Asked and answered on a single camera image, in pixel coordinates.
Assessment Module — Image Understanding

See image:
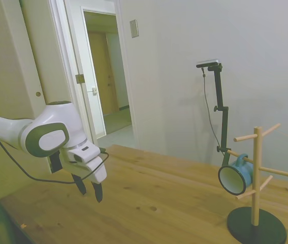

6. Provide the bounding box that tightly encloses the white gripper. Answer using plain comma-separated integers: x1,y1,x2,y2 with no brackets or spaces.
64,155,108,203

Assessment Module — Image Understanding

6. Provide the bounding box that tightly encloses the blue enamel mug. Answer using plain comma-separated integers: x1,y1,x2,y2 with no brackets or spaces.
217,153,255,196

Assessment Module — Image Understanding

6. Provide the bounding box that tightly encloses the brown hallway door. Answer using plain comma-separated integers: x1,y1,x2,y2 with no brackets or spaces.
87,30,120,115

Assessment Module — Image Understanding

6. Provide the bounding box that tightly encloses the beige closet door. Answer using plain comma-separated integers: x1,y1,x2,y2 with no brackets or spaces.
0,0,48,121

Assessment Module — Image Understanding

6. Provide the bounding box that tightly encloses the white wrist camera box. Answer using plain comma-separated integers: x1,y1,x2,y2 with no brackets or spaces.
66,144,102,165

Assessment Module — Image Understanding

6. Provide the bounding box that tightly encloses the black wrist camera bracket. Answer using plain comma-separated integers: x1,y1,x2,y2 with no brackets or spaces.
48,151,63,174

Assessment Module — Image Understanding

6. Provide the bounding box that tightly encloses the white door frame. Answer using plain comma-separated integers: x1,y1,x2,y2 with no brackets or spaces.
47,0,141,150

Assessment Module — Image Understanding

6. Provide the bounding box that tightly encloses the thin dark camera cable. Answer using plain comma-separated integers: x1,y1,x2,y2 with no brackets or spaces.
201,67,223,147

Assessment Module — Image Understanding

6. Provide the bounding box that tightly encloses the black camera stand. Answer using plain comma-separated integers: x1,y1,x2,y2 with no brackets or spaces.
206,64,232,167

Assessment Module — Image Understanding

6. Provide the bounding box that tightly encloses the grey wall switch plate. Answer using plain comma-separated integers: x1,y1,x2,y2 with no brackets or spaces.
129,19,140,39

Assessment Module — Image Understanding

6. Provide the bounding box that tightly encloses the grey exterior camera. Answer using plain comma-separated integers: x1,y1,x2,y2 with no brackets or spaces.
196,58,221,69

